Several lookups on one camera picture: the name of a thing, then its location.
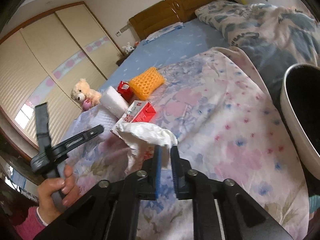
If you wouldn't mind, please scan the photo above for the red white milk carton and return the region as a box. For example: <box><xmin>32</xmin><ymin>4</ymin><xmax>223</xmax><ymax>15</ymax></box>
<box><xmin>110</xmin><ymin>100</ymin><xmax>157</xmax><ymax>133</ymax></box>

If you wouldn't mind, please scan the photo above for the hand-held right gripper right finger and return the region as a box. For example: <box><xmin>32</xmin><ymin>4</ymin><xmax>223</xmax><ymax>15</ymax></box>
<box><xmin>170</xmin><ymin>145</ymin><xmax>293</xmax><ymax>240</ymax></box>

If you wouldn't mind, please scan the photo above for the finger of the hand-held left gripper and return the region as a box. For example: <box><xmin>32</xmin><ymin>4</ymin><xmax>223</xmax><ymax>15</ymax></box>
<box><xmin>34</xmin><ymin>102</ymin><xmax>51</xmax><ymax>147</ymax></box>
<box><xmin>51</xmin><ymin>124</ymin><xmax>104</xmax><ymax>155</ymax></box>

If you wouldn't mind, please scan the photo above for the beige sliding door wardrobe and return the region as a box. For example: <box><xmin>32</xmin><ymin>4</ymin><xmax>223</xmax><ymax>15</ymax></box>
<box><xmin>0</xmin><ymin>1</ymin><xmax>122</xmax><ymax>153</ymax></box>

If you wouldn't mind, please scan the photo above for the person's left forearm pink sleeve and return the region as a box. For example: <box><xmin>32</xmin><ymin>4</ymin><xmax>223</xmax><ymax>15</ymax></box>
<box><xmin>14</xmin><ymin>206</ymin><xmax>48</xmax><ymax>240</ymax></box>

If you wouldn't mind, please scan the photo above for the blue white pillow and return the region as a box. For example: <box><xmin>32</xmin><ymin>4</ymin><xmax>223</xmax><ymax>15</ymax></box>
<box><xmin>145</xmin><ymin>21</ymin><xmax>184</xmax><ymax>42</ymax></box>

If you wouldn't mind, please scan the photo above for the person's left hand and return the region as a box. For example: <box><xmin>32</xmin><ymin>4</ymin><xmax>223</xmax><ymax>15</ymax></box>
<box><xmin>37</xmin><ymin>165</ymin><xmax>80</xmax><ymax>225</ymax></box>

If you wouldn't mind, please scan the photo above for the beige teddy bear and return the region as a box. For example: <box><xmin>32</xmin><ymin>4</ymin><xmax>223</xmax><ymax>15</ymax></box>
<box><xmin>71</xmin><ymin>78</ymin><xmax>102</xmax><ymax>112</ymax></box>

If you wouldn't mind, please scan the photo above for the white tissue pack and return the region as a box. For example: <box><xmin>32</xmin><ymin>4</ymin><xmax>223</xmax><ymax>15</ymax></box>
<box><xmin>99</xmin><ymin>86</ymin><xmax>130</xmax><ymax>119</ymax></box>

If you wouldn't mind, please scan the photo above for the white tissue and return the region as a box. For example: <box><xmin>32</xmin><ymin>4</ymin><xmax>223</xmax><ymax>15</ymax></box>
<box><xmin>115</xmin><ymin>122</ymin><xmax>178</xmax><ymax>172</ymax></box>

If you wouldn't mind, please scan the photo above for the orange mesh sponge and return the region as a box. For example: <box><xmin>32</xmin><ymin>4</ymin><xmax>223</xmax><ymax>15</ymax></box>
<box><xmin>128</xmin><ymin>67</ymin><xmax>167</xmax><ymax>100</ymax></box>

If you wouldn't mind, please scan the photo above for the blue dotted bed sheet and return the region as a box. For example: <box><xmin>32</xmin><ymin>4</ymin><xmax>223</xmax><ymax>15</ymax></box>
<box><xmin>97</xmin><ymin>19</ymin><xmax>240</xmax><ymax>92</ymax></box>

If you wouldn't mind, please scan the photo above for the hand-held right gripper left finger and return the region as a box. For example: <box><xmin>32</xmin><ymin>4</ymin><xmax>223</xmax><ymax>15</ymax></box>
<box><xmin>34</xmin><ymin>145</ymin><xmax>163</xmax><ymax>240</ymax></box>

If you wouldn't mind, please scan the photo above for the white rimmed trash bin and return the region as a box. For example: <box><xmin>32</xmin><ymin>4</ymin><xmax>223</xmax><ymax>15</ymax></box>
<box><xmin>279</xmin><ymin>64</ymin><xmax>320</xmax><ymax>198</ymax></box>

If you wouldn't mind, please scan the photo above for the blue white cartoon quilt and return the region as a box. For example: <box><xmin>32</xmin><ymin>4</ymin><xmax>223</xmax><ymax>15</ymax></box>
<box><xmin>195</xmin><ymin>0</ymin><xmax>320</xmax><ymax>110</ymax></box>

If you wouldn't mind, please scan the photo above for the red snack packet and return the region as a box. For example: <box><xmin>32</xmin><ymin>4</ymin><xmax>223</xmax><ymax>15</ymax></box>
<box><xmin>117</xmin><ymin>80</ymin><xmax>134</xmax><ymax>103</ymax></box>

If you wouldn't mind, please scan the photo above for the wooden headboard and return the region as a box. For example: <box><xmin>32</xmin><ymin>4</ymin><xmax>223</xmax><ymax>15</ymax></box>
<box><xmin>129</xmin><ymin>0</ymin><xmax>229</xmax><ymax>40</ymax></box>

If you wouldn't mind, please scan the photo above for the pink floral blanket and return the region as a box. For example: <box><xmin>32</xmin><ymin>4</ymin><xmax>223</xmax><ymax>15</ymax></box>
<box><xmin>60</xmin><ymin>46</ymin><xmax>310</xmax><ymax>240</ymax></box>

